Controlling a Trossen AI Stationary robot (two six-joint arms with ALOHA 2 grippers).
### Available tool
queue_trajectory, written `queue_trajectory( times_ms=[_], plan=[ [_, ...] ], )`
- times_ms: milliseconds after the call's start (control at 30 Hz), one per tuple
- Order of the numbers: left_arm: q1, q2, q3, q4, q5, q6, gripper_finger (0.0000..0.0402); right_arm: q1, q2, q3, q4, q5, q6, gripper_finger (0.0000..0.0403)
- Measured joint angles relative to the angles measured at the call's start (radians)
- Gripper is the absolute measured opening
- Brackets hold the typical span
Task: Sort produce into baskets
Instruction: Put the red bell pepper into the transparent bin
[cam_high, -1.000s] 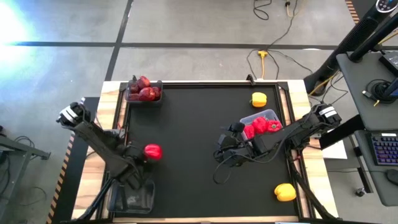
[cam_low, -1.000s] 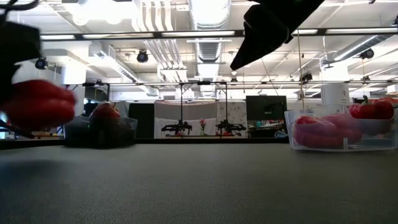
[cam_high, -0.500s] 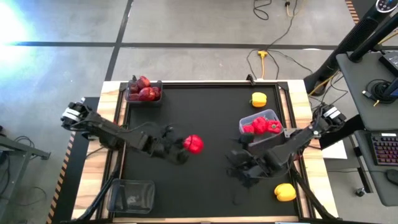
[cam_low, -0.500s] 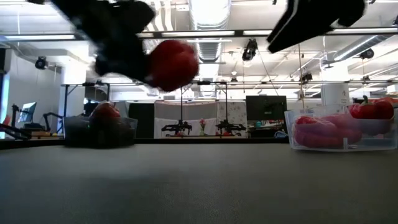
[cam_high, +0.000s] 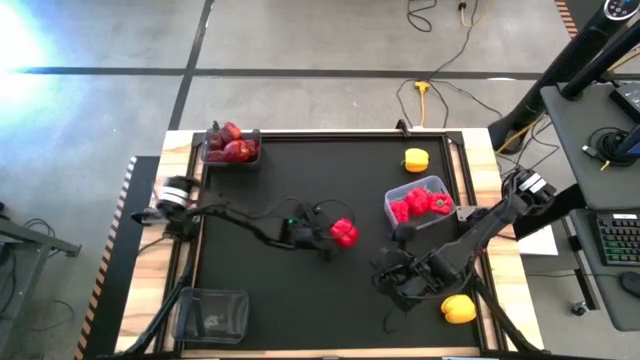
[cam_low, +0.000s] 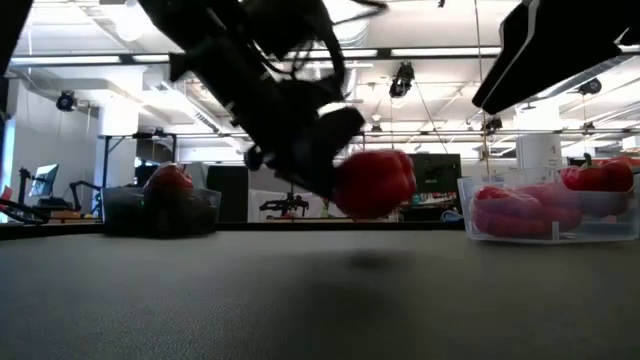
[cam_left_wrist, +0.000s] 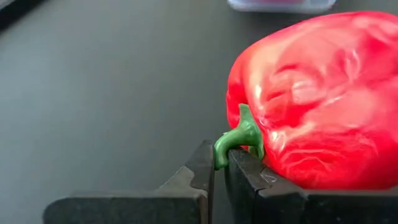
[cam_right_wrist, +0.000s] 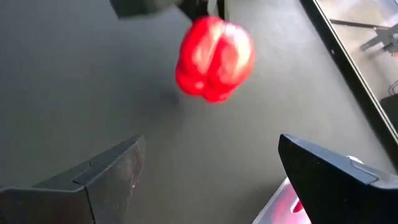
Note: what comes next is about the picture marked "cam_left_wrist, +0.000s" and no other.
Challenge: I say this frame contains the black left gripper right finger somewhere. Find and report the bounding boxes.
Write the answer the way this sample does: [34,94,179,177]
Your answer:
[224,148,398,224]

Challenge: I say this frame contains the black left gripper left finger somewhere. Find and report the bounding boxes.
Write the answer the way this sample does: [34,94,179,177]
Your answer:
[43,139,215,224]

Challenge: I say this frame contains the red bell pepper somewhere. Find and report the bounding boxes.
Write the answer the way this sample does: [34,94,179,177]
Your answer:
[213,11,398,190]

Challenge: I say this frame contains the clear plastic bin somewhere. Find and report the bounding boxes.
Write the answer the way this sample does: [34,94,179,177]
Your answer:
[226,0,338,14]

